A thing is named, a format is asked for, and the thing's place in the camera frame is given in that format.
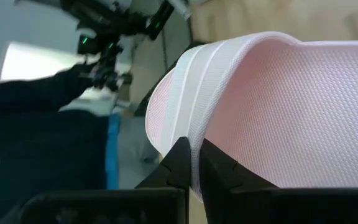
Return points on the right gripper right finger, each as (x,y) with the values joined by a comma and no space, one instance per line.
(228,199)

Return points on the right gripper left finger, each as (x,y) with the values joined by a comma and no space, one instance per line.
(166,199)

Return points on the pink rubber slide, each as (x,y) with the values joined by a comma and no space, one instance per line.
(291,109)

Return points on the blue fabric strip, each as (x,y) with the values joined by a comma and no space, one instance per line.
(113,149)

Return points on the person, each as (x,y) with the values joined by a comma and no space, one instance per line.
(42,149)

